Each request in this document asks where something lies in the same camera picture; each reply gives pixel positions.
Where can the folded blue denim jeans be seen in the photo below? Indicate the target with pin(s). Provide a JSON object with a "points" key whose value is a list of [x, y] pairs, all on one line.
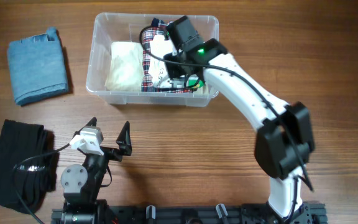
{"points": [[37, 67]]}

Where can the cream cloth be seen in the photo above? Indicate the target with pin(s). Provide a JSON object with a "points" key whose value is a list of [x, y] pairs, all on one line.
{"points": [[126, 70]]}

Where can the clear plastic storage bin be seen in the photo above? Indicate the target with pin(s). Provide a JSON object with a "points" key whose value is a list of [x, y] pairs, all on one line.
{"points": [[111, 27]]}

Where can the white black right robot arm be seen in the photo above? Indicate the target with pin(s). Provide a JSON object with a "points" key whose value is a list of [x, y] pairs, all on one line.
{"points": [[284, 137]]}

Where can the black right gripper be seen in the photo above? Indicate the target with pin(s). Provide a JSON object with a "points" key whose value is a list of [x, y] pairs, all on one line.
{"points": [[173, 71]]}

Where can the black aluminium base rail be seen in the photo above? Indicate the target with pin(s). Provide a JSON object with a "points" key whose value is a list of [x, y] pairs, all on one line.
{"points": [[242, 214]]}

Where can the red navy plaid shirt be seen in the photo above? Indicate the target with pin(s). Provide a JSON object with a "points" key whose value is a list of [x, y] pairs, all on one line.
{"points": [[159, 27]]}

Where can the white printed t-shirt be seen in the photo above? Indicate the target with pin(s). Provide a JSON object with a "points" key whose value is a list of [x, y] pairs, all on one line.
{"points": [[158, 69]]}

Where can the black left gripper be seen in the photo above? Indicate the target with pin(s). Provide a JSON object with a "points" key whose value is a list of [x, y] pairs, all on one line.
{"points": [[124, 141]]}

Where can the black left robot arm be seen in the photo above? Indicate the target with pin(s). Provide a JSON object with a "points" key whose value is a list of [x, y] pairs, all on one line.
{"points": [[82, 183]]}

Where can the folded black garment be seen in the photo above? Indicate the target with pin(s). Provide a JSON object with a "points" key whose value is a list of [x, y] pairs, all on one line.
{"points": [[24, 180]]}

